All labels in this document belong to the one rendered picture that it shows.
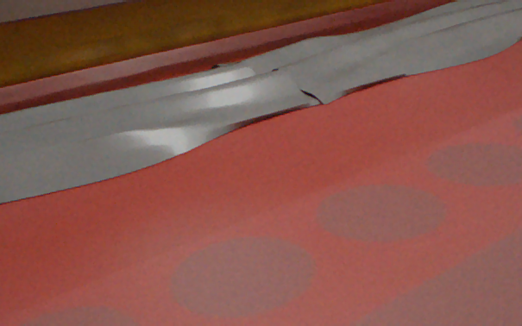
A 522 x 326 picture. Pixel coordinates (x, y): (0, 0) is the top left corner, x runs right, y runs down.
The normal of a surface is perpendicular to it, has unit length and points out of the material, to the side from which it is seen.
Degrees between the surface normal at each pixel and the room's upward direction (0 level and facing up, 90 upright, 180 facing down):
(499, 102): 0
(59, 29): 90
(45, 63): 90
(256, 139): 0
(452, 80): 0
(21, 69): 90
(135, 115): 33
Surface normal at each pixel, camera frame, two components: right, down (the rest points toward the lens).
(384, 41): 0.29, -0.67
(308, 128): -0.11, -0.92
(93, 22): 0.56, 0.26
